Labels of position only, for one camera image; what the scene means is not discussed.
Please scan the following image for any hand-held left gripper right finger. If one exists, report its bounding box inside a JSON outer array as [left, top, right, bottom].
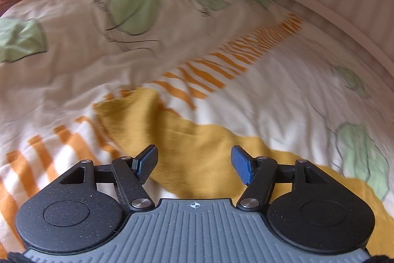
[[230, 145, 335, 210]]

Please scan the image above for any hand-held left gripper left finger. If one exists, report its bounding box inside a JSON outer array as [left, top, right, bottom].
[[58, 144, 159, 211]]

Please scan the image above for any white leaf-print duvet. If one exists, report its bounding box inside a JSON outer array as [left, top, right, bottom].
[[0, 0, 394, 254]]

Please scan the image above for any yellow small cloth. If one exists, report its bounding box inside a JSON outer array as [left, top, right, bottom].
[[94, 87, 394, 208]]

